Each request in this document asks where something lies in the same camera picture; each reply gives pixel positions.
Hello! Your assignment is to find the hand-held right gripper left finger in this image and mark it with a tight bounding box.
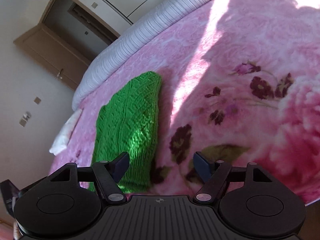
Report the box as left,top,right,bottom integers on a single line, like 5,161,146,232
49,151,130,204

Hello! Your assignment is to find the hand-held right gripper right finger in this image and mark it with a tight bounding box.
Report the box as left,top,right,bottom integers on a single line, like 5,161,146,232
193,151,273,203

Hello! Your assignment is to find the green knitted vest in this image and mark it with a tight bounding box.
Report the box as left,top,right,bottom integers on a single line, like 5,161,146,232
90,71,162,194

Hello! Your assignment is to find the white cloth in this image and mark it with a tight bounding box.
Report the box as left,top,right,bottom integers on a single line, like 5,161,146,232
49,109,83,155

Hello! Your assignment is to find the pink floral blanket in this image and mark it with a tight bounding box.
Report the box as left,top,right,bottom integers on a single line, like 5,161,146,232
47,0,320,205

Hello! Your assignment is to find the striped quilt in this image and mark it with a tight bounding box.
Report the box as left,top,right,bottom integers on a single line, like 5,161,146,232
72,0,230,111

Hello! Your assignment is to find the wooden door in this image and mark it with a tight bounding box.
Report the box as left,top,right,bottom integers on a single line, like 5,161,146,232
14,0,122,92

